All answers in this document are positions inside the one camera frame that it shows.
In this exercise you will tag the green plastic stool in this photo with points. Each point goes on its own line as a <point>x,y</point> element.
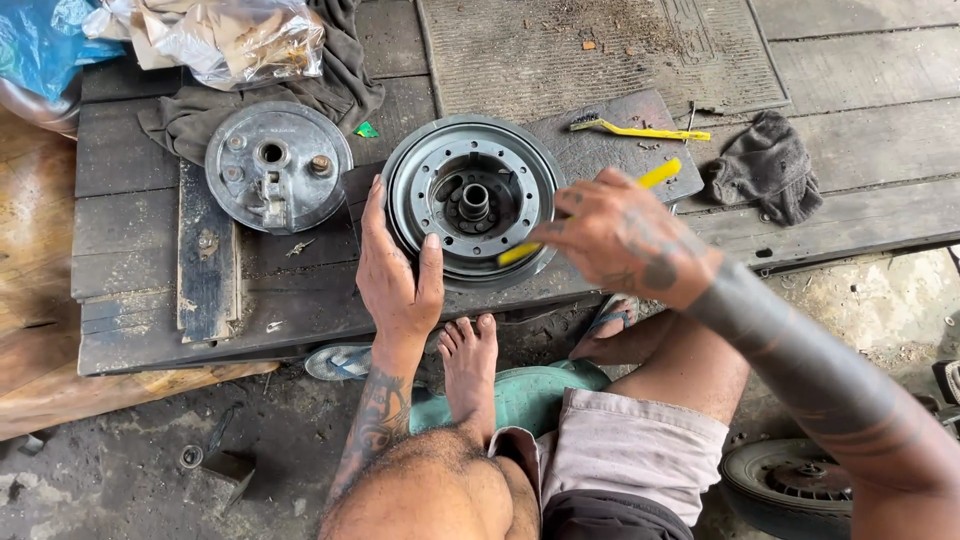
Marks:
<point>525,397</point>

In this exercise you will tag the worn dark wooden plank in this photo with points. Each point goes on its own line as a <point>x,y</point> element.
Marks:
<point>206,277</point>

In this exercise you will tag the small black tyre wheel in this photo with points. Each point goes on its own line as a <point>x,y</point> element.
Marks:
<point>787,484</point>

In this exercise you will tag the round metal wheel hub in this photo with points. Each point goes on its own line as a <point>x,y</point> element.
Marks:
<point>474,202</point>

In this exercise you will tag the person's left leg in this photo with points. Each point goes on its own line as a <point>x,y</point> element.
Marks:
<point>450,480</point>

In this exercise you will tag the person's right fingers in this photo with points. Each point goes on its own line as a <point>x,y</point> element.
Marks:
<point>574,217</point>

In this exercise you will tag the dark metal block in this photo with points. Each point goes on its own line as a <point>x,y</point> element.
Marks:
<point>225,476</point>

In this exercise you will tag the small green scrap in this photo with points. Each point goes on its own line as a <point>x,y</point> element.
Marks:
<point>367,130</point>

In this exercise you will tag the blue plastic bag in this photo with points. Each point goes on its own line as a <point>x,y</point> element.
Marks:
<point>41,41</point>

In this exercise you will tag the person's right hand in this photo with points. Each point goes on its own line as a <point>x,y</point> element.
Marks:
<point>637,240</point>

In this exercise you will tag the dark wooden platform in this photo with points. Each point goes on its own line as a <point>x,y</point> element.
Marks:
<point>127,225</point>

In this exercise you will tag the black flat slab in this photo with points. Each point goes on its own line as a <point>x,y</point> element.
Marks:
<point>600,150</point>

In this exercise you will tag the dark grey rag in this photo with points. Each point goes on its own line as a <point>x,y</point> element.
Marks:
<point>337,90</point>

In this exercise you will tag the grey ribbed rubber mat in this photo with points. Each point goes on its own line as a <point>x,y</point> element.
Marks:
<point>570,52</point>

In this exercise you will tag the shiny chrome metal part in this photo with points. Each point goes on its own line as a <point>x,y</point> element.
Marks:
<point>37,109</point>

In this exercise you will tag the person's left hand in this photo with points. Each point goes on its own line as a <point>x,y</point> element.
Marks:
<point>397,292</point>

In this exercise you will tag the crumpled dark grey cloth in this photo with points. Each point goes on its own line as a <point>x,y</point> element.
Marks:
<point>769,169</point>

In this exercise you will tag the round metal brake plate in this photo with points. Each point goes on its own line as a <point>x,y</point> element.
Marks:
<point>277,169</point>

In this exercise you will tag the person's light grey shorts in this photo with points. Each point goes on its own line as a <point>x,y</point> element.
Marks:
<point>630,457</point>

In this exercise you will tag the person's right leg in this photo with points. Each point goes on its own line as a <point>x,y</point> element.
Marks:
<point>675,367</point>

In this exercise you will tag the brown wooden board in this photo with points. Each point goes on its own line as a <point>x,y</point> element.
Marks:
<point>37,262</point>

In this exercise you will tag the person's leg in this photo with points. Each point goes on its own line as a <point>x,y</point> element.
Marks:
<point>450,480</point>
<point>675,367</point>

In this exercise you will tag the clear plastic bag with paper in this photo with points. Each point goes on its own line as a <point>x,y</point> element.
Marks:
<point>217,37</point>

